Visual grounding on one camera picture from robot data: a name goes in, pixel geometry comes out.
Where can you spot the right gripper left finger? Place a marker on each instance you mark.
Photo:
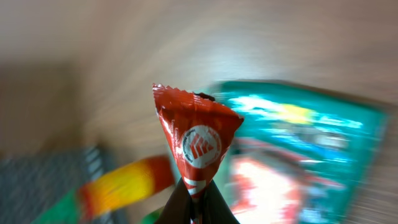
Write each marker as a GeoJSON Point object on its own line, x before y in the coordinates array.
{"type": "Point", "coordinates": [177, 208]}

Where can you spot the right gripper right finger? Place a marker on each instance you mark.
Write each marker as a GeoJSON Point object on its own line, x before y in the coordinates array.
{"type": "Point", "coordinates": [213, 208]}

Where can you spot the green lid jar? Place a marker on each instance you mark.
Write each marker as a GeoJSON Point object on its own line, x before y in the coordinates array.
{"type": "Point", "coordinates": [152, 217]}

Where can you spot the yellow red sauce bottle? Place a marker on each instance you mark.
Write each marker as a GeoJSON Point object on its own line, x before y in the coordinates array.
{"type": "Point", "coordinates": [112, 191]}

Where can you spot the red Nescafe sachet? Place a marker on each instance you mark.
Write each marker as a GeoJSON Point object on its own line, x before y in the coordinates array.
{"type": "Point", "coordinates": [199, 132]}

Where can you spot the green 3M gloves package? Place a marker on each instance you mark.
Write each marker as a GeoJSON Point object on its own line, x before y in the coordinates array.
{"type": "Point", "coordinates": [333, 137]}

